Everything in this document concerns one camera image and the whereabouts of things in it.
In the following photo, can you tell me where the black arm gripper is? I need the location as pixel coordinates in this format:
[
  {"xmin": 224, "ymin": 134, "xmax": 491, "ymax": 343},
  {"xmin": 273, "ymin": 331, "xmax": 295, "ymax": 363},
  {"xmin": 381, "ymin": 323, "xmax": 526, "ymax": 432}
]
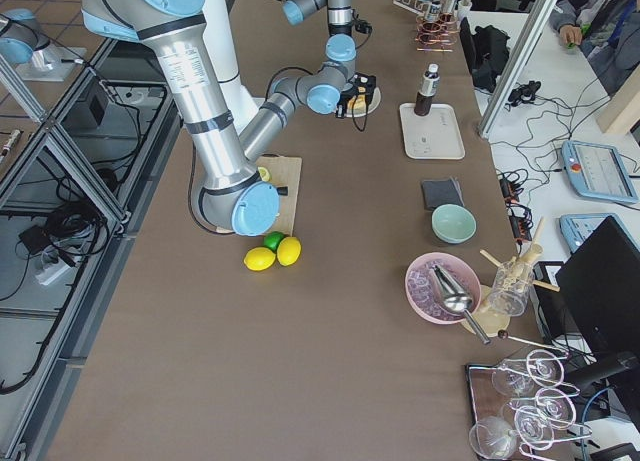
[{"xmin": 335, "ymin": 73, "xmax": 377, "ymax": 118}]

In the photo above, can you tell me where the glazed twisted ring donut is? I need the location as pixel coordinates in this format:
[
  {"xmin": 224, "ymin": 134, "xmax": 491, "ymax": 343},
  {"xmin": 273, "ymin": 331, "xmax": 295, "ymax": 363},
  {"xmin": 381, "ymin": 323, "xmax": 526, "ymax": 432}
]
[{"xmin": 347, "ymin": 95, "xmax": 366, "ymax": 112}]

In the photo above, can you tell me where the white round plate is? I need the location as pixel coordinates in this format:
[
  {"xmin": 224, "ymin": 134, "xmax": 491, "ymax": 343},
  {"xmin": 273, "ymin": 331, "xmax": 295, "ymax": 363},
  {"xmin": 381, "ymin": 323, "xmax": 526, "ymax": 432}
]
[{"xmin": 346, "ymin": 87, "xmax": 381, "ymax": 118}]

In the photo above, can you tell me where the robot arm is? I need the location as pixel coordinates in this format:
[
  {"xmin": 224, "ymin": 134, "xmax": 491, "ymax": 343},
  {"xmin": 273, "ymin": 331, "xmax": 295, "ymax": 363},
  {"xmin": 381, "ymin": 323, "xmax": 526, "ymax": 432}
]
[
  {"xmin": 82, "ymin": 0, "xmax": 359, "ymax": 236},
  {"xmin": 279, "ymin": 0, "xmax": 373, "ymax": 37}
]

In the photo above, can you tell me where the dark tea bottle on tray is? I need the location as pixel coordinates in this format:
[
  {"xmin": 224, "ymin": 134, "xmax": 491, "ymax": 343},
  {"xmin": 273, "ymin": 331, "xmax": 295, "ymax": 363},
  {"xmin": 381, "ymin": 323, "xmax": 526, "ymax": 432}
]
[{"xmin": 414, "ymin": 63, "xmax": 440, "ymax": 116}]

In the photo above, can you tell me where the cream rabbit tray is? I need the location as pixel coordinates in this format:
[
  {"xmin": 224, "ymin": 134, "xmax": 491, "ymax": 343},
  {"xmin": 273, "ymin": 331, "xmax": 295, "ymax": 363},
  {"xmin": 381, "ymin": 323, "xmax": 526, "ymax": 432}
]
[{"xmin": 399, "ymin": 103, "xmax": 465, "ymax": 160}]

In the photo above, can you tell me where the wooden cutting board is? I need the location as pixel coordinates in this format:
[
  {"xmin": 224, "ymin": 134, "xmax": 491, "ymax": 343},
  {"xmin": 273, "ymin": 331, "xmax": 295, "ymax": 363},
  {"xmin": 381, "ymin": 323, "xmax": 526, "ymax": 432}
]
[{"xmin": 192, "ymin": 154, "xmax": 302, "ymax": 236}]

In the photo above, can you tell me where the half lemon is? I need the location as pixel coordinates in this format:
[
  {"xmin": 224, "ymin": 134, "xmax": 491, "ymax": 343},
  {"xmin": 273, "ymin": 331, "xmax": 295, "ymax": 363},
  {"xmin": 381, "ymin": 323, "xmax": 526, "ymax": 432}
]
[{"xmin": 258, "ymin": 166, "xmax": 271, "ymax": 182}]

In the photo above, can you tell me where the dark grey folded cloth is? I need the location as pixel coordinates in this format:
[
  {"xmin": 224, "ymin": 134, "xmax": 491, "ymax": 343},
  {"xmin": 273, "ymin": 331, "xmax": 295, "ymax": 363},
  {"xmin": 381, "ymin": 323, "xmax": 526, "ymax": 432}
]
[{"xmin": 421, "ymin": 177, "xmax": 465, "ymax": 210}]

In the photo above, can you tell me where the tea bottle in rack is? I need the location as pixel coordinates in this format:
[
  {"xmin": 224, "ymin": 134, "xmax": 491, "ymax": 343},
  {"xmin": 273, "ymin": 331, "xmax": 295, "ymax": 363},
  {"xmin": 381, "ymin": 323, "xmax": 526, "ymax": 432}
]
[
  {"xmin": 441, "ymin": 0, "xmax": 458, "ymax": 22},
  {"xmin": 424, "ymin": 0, "xmax": 442, "ymax": 23}
]

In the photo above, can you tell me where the green lime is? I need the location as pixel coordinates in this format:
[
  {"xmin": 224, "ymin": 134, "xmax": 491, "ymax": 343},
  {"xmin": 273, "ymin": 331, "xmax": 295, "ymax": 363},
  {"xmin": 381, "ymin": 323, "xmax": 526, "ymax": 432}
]
[{"xmin": 263, "ymin": 231, "xmax": 286, "ymax": 252}]

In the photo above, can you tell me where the yellow lemon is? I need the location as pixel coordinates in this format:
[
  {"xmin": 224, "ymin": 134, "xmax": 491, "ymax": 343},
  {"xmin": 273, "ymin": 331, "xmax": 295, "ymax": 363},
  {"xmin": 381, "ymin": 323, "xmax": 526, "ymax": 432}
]
[
  {"xmin": 243, "ymin": 246, "xmax": 276, "ymax": 271},
  {"xmin": 276, "ymin": 236, "xmax": 302, "ymax": 266}
]

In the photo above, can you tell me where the mint green bowl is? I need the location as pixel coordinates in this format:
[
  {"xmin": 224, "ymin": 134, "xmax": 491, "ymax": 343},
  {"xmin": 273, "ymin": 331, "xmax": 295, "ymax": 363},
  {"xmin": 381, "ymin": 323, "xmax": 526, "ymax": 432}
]
[{"xmin": 431, "ymin": 204, "xmax": 477, "ymax": 244}]

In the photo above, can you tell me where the pink bowl with ice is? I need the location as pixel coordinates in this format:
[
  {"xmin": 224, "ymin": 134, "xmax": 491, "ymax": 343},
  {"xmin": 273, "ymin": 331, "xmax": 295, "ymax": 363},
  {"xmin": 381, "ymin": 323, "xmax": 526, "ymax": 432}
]
[{"xmin": 405, "ymin": 252, "xmax": 482, "ymax": 325}]

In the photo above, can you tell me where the metal ice scoop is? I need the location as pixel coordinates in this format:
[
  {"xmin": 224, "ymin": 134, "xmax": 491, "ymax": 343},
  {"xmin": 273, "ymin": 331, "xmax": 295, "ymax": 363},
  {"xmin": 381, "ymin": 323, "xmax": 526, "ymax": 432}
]
[{"xmin": 432, "ymin": 265, "xmax": 491, "ymax": 345}]

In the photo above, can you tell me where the clear glass mug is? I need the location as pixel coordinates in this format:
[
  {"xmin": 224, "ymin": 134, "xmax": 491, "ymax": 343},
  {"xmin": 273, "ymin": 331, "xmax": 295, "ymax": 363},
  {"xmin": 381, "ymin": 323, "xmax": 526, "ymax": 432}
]
[{"xmin": 488, "ymin": 261, "xmax": 533, "ymax": 317}]

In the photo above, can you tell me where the round wooden stand base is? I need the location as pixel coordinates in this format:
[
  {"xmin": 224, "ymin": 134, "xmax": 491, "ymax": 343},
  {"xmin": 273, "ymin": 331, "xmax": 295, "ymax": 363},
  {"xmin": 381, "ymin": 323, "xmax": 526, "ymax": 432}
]
[{"xmin": 473, "ymin": 304, "xmax": 511, "ymax": 338}]

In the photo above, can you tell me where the blue teach pendant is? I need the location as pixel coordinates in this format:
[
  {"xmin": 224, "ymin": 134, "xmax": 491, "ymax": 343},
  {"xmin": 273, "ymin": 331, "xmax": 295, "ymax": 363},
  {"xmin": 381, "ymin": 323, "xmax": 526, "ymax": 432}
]
[
  {"xmin": 559, "ymin": 213, "xmax": 626, "ymax": 253},
  {"xmin": 561, "ymin": 140, "xmax": 639, "ymax": 204}
]

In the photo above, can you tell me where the black monitor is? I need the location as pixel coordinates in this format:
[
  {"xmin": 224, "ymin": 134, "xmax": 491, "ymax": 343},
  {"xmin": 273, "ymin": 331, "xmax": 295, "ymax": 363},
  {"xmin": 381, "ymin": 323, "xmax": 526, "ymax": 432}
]
[{"xmin": 556, "ymin": 216, "xmax": 639, "ymax": 354}]

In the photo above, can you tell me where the wine glass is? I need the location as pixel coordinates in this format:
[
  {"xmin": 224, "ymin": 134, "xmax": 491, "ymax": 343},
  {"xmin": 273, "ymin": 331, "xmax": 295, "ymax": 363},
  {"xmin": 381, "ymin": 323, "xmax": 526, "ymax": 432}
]
[
  {"xmin": 534, "ymin": 388, "xmax": 576, "ymax": 429},
  {"xmin": 491, "ymin": 359, "xmax": 536, "ymax": 397},
  {"xmin": 514, "ymin": 406, "xmax": 554, "ymax": 450},
  {"xmin": 525, "ymin": 349, "xmax": 564, "ymax": 388}
]

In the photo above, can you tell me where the copper wire bottle rack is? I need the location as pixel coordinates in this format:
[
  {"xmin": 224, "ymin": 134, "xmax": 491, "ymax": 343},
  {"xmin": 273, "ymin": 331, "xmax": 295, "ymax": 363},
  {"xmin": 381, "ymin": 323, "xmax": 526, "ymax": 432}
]
[{"xmin": 414, "ymin": 13, "xmax": 459, "ymax": 53}]

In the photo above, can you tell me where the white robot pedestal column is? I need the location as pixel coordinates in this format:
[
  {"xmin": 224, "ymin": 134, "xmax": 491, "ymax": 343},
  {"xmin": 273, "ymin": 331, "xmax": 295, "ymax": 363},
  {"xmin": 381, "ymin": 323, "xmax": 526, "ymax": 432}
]
[{"xmin": 203, "ymin": 0, "xmax": 265, "ymax": 134}]

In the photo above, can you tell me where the aluminium frame post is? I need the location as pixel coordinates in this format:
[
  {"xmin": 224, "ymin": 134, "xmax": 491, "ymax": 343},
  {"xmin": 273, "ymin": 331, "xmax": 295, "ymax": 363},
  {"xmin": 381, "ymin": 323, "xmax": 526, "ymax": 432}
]
[{"xmin": 478, "ymin": 0, "xmax": 557, "ymax": 140}]

